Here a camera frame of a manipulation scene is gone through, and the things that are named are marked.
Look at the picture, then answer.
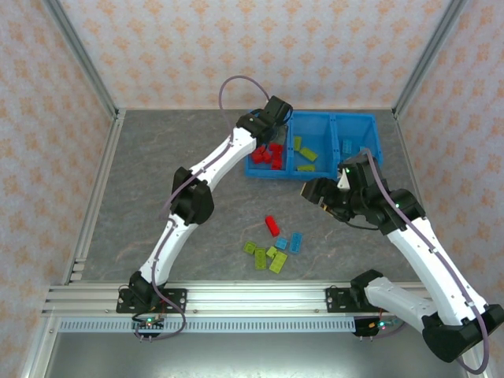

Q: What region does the grey metal panel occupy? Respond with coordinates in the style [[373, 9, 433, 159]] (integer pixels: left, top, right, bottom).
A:
[[39, 332, 473, 378]]

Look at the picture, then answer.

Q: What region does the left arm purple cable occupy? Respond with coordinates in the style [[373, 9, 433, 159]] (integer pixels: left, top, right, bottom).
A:
[[133, 75, 273, 343]]

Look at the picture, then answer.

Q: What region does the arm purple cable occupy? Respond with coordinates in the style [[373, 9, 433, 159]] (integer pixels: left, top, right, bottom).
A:
[[360, 148, 493, 374], [133, 75, 273, 343]]

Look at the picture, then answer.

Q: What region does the aluminium table side rail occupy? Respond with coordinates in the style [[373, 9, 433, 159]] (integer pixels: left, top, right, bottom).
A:
[[62, 109, 127, 285], [393, 111, 424, 206]]

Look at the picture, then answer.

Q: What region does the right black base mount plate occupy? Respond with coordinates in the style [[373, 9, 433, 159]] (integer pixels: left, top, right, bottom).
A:
[[325, 287, 395, 314]]

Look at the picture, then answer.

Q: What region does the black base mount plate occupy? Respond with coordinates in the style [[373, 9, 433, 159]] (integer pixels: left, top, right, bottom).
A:
[[116, 288, 188, 314], [325, 287, 395, 314]]

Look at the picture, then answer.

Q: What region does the wide aluminium base rail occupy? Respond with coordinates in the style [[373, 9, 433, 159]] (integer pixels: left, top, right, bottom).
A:
[[41, 281, 434, 317]]

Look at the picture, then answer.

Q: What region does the aluminium frame post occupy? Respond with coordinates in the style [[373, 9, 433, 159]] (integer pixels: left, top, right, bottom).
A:
[[392, 0, 469, 119], [41, 0, 121, 119]]

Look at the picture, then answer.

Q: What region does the slotted grey cable duct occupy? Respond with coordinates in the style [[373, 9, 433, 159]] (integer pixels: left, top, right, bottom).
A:
[[57, 317, 358, 334]]

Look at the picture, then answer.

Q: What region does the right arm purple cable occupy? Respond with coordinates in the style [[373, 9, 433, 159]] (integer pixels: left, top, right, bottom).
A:
[[360, 148, 493, 374]]

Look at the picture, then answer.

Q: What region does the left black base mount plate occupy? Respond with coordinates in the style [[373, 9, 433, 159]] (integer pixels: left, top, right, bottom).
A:
[[116, 288, 188, 314]]

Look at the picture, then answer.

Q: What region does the short aluminium frame leg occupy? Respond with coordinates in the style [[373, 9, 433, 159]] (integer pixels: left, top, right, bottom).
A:
[[19, 314, 60, 378]]

